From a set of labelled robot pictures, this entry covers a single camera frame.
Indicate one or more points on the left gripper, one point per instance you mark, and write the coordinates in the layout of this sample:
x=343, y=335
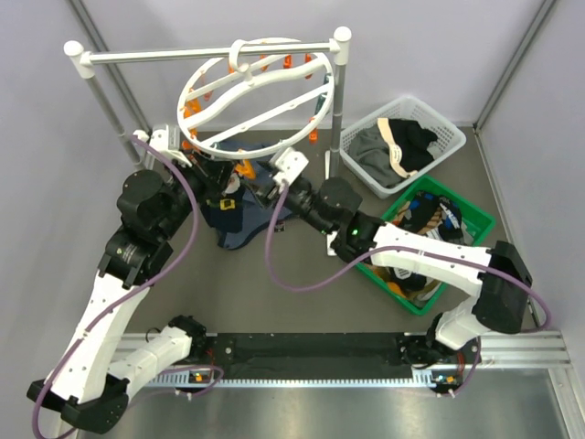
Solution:
x=213, y=174

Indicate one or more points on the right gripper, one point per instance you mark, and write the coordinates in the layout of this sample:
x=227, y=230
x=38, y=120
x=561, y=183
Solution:
x=267, y=195

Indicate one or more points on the white round clip hanger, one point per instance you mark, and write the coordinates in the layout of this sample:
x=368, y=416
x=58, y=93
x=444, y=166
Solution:
x=250, y=66

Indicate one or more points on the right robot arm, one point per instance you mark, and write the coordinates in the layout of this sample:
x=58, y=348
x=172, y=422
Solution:
x=495, y=280

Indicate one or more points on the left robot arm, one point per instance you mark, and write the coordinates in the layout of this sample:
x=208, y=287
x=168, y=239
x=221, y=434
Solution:
x=88, y=388

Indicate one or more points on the pile of socks in bin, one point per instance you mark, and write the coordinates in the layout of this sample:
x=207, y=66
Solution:
x=432, y=216

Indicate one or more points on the blue cloth on floor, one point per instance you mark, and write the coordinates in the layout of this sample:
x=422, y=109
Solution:
x=255, y=218

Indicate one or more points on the orange clothespin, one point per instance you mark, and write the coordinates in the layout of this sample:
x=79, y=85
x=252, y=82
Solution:
x=245, y=169

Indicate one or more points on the grey cloth in basket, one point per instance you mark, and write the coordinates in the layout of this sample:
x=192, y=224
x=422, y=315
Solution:
x=371, y=152

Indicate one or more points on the black cloth in basket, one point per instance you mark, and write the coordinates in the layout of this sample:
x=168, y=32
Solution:
x=414, y=142

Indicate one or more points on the white metal drying rack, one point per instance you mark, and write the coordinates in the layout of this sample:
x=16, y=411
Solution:
x=141, y=153

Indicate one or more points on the white plastic laundry basket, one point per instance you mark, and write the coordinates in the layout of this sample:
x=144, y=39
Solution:
x=450, y=140

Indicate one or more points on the green plastic bin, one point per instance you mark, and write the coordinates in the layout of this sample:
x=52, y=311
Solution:
x=478, y=225

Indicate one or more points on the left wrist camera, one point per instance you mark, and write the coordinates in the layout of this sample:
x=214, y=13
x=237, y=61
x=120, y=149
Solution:
x=166, y=140

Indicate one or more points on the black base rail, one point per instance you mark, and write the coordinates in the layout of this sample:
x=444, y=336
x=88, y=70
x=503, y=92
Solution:
x=393, y=349

